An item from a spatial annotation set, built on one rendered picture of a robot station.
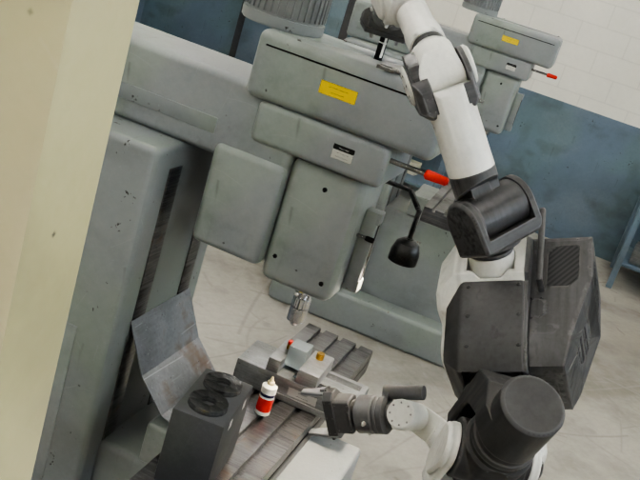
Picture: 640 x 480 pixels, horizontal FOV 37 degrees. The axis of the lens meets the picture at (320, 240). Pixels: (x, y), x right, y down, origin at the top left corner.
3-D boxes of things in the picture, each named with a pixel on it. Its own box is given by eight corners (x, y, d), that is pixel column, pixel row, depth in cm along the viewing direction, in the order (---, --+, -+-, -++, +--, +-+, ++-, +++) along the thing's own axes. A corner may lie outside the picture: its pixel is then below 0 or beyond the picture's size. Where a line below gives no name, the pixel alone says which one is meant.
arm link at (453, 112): (404, 70, 168) (441, 186, 173) (473, 45, 167) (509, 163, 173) (396, 66, 179) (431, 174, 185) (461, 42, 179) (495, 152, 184)
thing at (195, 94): (315, 169, 242) (337, 94, 236) (282, 183, 221) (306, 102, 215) (55, 67, 261) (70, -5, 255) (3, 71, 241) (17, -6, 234)
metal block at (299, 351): (308, 364, 263) (313, 345, 261) (301, 371, 257) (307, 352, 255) (290, 356, 264) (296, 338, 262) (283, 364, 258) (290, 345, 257)
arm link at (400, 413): (383, 434, 219) (430, 437, 214) (365, 432, 210) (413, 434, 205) (385, 386, 222) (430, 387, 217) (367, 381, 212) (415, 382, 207)
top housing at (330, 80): (455, 149, 230) (478, 85, 225) (430, 165, 206) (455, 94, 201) (283, 85, 242) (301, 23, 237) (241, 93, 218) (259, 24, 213)
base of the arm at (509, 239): (549, 242, 182) (508, 226, 191) (542, 182, 176) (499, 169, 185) (490, 274, 176) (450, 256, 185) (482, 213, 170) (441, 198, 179)
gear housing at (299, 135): (405, 173, 235) (418, 135, 232) (378, 190, 213) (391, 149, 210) (286, 128, 243) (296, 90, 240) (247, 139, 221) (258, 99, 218)
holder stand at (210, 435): (233, 451, 227) (255, 380, 221) (203, 499, 207) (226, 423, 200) (188, 433, 229) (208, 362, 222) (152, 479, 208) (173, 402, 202)
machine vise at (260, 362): (362, 408, 266) (373, 374, 263) (348, 430, 252) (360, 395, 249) (250, 360, 273) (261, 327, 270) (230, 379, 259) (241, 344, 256)
